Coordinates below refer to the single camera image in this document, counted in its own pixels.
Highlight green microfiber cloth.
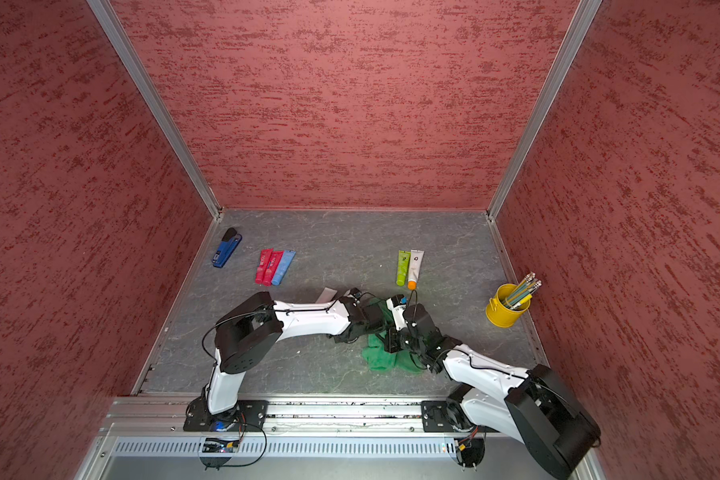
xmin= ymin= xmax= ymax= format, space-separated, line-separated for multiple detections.
xmin=362 ymin=299 xmax=426 ymax=374

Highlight white tube pink cap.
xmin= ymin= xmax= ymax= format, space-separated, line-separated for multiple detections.
xmin=316 ymin=287 xmax=337 ymax=304

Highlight lime green toothpaste tube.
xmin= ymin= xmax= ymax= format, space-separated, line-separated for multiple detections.
xmin=396 ymin=250 xmax=411 ymax=287

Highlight blue toothpaste tube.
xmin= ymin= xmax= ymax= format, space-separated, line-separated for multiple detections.
xmin=272 ymin=250 xmax=296 ymax=286

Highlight pink toothpaste tube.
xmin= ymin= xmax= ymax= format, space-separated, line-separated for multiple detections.
xmin=262 ymin=251 xmax=284 ymax=286
xmin=255 ymin=248 xmax=273 ymax=284

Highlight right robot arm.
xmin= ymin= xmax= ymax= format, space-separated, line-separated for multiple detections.
xmin=386 ymin=295 xmax=601 ymax=479

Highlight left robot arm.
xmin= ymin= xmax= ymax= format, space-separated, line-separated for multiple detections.
xmin=204 ymin=291 xmax=389 ymax=415

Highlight white tube orange cap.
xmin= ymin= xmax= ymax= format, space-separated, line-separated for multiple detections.
xmin=407 ymin=250 xmax=424 ymax=291

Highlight yellow cup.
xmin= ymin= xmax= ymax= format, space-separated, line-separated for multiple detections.
xmin=485 ymin=284 xmax=531 ymax=328

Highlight pencils in cup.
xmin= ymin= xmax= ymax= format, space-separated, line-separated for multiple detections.
xmin=502 ymin=272 xmax=542 ymax=310

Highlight blue stapler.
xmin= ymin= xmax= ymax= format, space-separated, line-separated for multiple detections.
xmin=212 ymin=227 xmax=242 ymax=268

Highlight right corner aluminium profile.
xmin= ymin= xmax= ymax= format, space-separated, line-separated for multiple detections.
xmin=487 ymin=0 xmax=602 ymax=224

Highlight corner aluminium profile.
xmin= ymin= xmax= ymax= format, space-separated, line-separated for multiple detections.
xmin=87 ymin=0 xmax=223 ymax=221
xmin=487 ymin=0 xmax=602 ymax=224

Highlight left corner aluminium profile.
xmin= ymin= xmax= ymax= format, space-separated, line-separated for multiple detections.
xmin=87 ymin=0 xmax=223 ymax=221

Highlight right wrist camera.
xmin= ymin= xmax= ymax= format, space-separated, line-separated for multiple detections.
xmin=386 ymin=294 xmax=407 ymax=331

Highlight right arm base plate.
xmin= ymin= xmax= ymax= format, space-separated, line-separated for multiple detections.
xmin=421 ymin=400 xmax=498 ymax=434

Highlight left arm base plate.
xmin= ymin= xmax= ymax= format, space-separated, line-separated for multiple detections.
xmin=183 ymin=397 xmax=269 ymax=432

